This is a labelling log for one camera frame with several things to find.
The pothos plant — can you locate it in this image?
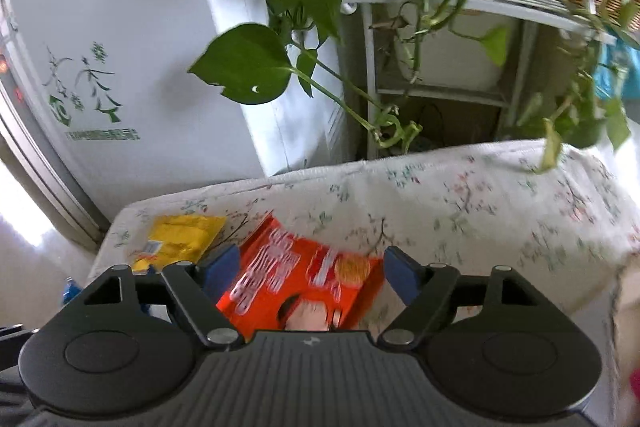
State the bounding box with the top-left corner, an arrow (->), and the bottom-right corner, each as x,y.
189,0 -> 639,171

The floral tablecloth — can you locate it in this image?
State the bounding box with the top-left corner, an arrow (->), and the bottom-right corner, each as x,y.
92,141 -> 639,312

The orange red snack packet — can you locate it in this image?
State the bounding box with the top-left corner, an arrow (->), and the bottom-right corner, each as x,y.
216,215 -> 384,339

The blue foil snack bag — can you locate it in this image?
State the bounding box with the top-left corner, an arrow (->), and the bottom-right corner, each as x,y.
62,277 -> 82,306

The white refrigerator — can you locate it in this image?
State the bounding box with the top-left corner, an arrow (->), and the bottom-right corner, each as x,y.
1,0 -> 354,219

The yellow snack packet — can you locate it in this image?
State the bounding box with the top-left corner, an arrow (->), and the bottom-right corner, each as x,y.
131,215 -> 227,273

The cardboard box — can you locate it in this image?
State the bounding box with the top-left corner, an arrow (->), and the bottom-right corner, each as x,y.
605,253 -> 639,426

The white metal plant stand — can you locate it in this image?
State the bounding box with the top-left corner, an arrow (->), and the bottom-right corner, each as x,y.
345,0 -> 595,127

